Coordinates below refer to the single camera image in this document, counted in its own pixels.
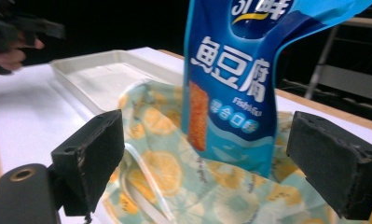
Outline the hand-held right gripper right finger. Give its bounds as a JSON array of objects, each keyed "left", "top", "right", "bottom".
[{"left": 286, "top": 110, "right": 372, "bottom": 221}]

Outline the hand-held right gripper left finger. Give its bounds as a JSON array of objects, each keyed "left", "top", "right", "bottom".
[{"left": 50, "top": 108, "right": 126, "bottom": 217}]

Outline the lemon print cloth bag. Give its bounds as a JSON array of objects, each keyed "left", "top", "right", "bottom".
[{"left": 102, "top": 79, "right": 372, "bottom": 224}]

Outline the blue snack packet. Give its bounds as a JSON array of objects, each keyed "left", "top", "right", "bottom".
[{"left": 181, "top": 0, "right": 372, "bottom": 178}]

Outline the white plastic tray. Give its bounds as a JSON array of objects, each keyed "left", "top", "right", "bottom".
[{"left": 48, "top": 49, "right": 184, "bottom": 116}]

